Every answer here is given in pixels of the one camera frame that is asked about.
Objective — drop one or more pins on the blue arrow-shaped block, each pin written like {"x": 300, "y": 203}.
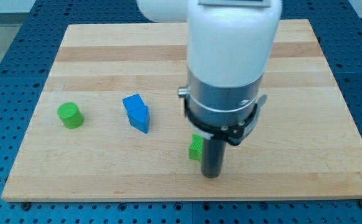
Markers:
{"x": 137, "y": 112}

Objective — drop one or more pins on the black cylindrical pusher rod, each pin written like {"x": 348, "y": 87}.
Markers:
{"x": 213, "y": 151}

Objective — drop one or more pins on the green cylinder block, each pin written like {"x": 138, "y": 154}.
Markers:
{"x": 70, "y": 115}

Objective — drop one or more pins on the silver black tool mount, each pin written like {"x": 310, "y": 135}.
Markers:
{"x": 225, "y": 113}

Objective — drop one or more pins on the green star block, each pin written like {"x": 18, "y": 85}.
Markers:
{"x": 195, "y": 148}

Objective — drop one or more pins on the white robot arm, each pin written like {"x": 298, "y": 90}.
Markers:
{"x": 228, "y": 46}

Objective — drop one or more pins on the wooden board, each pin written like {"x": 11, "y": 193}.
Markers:
{"x": 305, "y": 145}

